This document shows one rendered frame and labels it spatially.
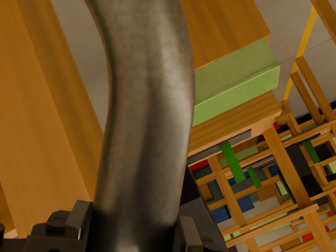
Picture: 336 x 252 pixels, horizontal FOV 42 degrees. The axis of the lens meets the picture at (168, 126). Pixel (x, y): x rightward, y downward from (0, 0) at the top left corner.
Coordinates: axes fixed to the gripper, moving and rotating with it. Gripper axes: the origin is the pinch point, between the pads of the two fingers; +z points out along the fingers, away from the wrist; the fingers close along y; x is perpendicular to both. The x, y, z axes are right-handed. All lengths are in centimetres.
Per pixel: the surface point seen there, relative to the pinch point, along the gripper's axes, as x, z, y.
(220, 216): -151, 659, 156
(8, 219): -12.1, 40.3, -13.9
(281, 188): -91, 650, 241
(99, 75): 19, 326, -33
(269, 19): 92, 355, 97
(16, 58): 7.2, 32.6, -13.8
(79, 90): 5.0, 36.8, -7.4
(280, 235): -230, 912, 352
